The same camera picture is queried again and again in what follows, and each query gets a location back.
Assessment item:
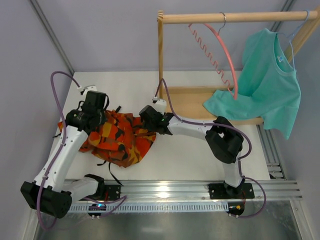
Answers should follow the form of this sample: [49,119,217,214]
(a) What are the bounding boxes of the orange camouflage trousers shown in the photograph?
[57,107,157,168]

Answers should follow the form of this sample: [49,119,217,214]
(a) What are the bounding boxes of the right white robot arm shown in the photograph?
[139,105,247,198]

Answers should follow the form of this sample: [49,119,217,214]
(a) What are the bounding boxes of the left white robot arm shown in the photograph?
[20,90,109,219]

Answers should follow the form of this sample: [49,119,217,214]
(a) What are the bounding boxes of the wooden clothes rack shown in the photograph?
[157,8,320,120]

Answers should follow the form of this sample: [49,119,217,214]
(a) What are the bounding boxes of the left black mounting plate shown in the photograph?
[104,184,122,202]

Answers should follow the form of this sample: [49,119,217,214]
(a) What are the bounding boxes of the black mounting plate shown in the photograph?
[104,184,122,202]
[207,183,255,200]

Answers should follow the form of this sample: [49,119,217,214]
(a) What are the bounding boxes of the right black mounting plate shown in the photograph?
[207,183,255,200]

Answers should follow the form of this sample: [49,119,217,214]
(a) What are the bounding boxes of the teal t-shirt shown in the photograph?
[203,28,301,139]

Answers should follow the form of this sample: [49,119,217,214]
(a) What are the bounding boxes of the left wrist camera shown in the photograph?
[77,85,97,96]

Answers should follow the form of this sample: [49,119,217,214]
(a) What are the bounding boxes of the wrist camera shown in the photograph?
[151,96,167,114]
[77,85,97,96]

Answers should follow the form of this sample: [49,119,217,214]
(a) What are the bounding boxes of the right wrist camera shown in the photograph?
[151,96,167,114]

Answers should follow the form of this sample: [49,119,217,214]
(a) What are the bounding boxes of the slotted cable duct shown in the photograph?
[68,201,229,214]

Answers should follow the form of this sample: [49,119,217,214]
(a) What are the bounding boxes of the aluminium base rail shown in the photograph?
[120,179,303,202]

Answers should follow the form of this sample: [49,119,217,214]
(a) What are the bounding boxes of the light blue wire hanger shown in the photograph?
[278,10,314,71]

